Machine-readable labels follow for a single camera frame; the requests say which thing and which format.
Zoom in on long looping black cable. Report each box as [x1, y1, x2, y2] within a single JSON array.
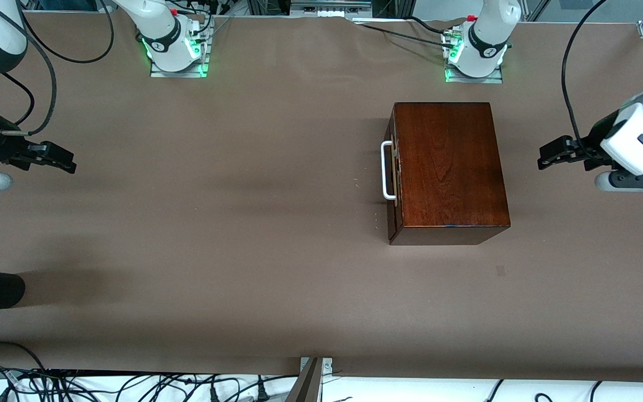
[[19, 0, 115, 64]]

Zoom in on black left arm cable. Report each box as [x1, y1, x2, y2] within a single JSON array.
[[561, 0, 613, 155]]

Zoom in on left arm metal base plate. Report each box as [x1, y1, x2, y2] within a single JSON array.
[[444, 66, 504, 84]]

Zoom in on thin short black cable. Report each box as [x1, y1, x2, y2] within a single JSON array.
[[2, 73, 36, 125]]

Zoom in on grey metal rail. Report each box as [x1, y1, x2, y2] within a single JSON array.
[[290, 0, 373, 17]]

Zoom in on black cable to base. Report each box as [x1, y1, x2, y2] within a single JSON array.
[[354, 20, 457, 49]]

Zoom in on silver bracket with grey beam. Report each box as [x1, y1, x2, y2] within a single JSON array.
[[285, 357, 334, 402]]

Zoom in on tangled black cables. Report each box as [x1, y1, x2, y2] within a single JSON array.
[[0, 364, 300, 402]]

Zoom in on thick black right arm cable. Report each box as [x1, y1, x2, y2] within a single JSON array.
[[0, 4, 57, 136]]

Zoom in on dark brown wooden box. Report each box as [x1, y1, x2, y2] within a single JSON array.
[[384, 102, 511, 246]]

